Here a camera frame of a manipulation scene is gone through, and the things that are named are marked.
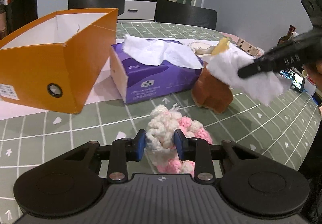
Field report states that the pink white crochet toy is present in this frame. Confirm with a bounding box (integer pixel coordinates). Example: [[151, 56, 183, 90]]
[[146, 103, 213, 175]]

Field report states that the white fluffy cloth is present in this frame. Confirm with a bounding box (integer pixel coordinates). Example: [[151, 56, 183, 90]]
[[206, 47, 291, 106]]

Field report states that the brown bear-shaped sponge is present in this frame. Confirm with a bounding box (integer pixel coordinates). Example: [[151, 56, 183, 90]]
[[191, 67, 233, 114]]

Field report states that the yellow cloth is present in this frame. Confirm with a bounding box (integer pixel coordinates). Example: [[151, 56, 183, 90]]
[[211, 37, 230, 56]]

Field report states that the white drawstring pouch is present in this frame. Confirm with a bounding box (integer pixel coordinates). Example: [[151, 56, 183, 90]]
[[189, 42, 216, 55]]

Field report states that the person's right hand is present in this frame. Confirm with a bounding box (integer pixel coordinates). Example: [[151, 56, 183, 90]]
[[303, 61, 322, 84]]

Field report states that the dark sauce bottle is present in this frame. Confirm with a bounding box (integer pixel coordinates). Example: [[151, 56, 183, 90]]
[[277, 25, 296, 45]]

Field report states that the smartphone on stand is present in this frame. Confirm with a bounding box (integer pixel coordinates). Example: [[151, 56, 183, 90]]
[[279, 69, 305, 93]]

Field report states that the purple tissue box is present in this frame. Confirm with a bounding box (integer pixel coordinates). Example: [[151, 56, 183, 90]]
[[110, 36, 204, 104]]

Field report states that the green checkered tablecloth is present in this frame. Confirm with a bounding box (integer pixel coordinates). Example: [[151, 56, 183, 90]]
[[0, 21, 322, 224]]

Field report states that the orange cardboard storage box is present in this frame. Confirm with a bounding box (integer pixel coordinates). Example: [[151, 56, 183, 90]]
[[1, 8, 118, 114]]

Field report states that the black chair right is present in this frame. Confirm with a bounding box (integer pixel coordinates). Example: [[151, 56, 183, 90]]
[[154, 0, 217, 30]]

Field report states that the black chair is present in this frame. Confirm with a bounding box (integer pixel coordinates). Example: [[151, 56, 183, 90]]
[[154, 0, 217, 30], [68, 0, 125, 16]]

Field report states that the white drawer cabinet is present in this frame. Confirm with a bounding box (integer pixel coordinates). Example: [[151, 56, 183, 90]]
[[118, 0, 158, 22]]

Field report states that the black chair left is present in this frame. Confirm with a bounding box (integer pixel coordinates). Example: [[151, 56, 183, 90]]
[[68, 0, 125, 16]]

